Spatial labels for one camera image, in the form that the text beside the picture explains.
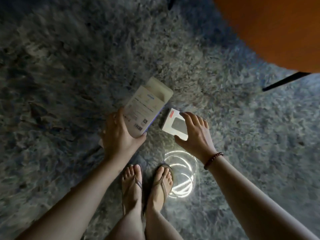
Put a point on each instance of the person's left foot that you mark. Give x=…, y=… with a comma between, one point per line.
x=130, y=194

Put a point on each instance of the small white device box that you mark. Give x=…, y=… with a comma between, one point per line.
x=173, y=123

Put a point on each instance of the person's left hand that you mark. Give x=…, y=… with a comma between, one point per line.
x=117, y=142

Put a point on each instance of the person's leg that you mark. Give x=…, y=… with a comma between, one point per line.
x=162, y=228
x=127, y=228

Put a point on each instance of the blue and white carton box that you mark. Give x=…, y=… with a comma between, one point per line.
x=147, y=104

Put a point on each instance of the person's right forearm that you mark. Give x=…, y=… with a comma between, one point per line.
x=257, y=202

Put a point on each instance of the orange leather armchair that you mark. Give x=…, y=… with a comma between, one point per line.
x=275, y=29

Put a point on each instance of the person's left leg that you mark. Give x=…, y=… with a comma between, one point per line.
x=127, y=228

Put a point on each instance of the person's right foot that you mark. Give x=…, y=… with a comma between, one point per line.
x=156, y=199

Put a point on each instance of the brown left sandal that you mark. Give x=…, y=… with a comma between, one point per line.
x=139, y=183

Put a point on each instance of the person's foot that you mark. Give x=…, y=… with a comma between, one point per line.
x=130, y=194
x=156, y=199

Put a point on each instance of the brown sandal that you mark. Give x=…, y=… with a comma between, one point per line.
x=139, y=183
x=163, y=187

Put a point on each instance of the person's right hand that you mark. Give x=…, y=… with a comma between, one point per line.
x=198, y=139

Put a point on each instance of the brown right sandal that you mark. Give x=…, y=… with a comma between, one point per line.
x=163, y=187

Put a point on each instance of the person's right leg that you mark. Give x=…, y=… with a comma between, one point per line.
x=162, y=228

